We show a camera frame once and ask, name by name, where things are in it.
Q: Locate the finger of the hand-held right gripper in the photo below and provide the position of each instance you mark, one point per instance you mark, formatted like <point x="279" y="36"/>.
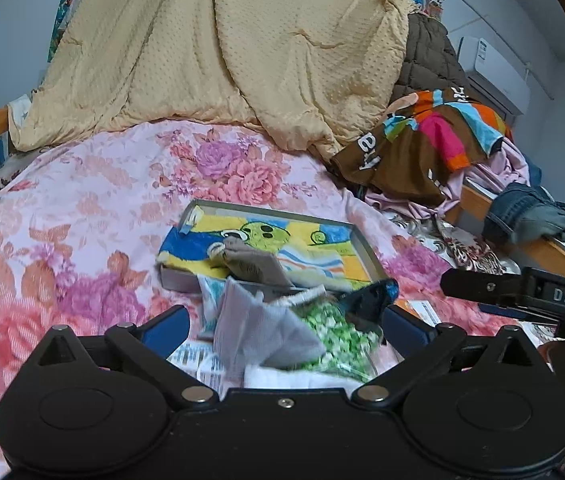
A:
<point x="512" y="312"/>
<point x="477" y="285"/>

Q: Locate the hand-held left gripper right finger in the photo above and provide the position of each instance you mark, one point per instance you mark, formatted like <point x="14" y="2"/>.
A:
<point x="407" y="332"/>

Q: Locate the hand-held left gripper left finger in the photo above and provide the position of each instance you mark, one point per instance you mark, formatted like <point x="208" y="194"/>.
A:
<point x="167" y="332"/>

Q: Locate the teal white packet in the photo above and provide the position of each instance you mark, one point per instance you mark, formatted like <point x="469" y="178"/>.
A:
<point x="208" y="305"/>

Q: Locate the black sock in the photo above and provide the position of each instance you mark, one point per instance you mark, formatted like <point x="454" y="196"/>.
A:
<point x="367" y="300"/>

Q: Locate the grey metal tray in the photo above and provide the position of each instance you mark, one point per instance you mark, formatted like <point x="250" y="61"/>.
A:
<point x="177" y="279"/>

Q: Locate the glass jar of green paper stars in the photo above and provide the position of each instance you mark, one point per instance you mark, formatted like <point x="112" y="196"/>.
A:
<point x="342" y="340"/>

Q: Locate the grey cloth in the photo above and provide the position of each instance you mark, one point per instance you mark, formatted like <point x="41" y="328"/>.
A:
<point x="257" y="330"/>

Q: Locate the white muslin cloth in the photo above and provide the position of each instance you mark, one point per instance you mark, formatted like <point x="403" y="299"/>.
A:
<point x="302" y="297"/>

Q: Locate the beige sock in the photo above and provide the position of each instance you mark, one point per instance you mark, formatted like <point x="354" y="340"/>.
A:
<point x="257" y="265"/>

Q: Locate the orange white medicine box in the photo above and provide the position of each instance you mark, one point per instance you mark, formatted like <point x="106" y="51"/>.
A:
<point x="420" y="310"/>

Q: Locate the gold patterned fabric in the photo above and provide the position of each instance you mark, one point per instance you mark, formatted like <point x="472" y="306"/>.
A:
<point x="467" y="252"/>

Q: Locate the blue jeans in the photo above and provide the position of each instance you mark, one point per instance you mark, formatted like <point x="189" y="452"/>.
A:
<point x="517" y="210"/>

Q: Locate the pink cloth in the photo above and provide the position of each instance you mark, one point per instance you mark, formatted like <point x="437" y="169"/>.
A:
<point x="507" y="165"/>

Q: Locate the yellow blue cartoon towel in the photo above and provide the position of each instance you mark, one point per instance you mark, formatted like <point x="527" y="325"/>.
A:
<point x="272" y="232"/>

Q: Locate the brown colourful striped shirt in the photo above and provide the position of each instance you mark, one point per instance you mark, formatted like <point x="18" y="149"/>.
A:
<point x="402" y="160"/>

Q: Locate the pink floral bedsheet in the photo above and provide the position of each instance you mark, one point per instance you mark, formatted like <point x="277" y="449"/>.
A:
<point x="87" y="210"/>

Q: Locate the white air conditioner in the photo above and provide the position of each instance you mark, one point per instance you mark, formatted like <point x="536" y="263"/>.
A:
<point x="492" y="65"/>

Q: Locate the brown quilted jacket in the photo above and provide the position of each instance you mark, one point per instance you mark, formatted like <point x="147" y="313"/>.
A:
<point x="427" y="60"/>

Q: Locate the white pillow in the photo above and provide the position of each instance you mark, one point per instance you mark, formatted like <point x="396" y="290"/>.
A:
<point x="18" y="112"/>

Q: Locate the yellow quilt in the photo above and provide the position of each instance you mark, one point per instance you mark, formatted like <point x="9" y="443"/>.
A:
<point x="212" y="60"/>

